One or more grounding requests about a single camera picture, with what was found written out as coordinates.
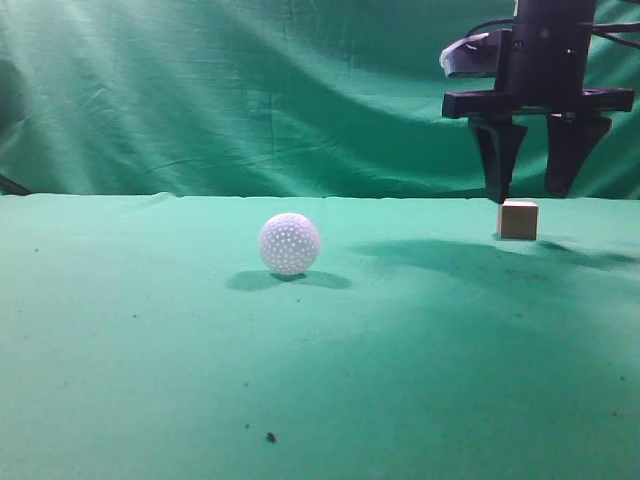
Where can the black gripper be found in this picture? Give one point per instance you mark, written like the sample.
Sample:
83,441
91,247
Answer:
542,71

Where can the red-brown cube block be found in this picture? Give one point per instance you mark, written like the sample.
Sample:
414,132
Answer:
518,219

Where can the white dimpled golf ball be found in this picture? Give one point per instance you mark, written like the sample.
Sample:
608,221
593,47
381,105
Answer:
289,243

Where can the green table cloth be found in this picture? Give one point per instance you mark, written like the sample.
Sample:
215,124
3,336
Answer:
143,337

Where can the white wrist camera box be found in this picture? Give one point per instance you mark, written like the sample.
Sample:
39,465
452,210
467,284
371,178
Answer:
475,56

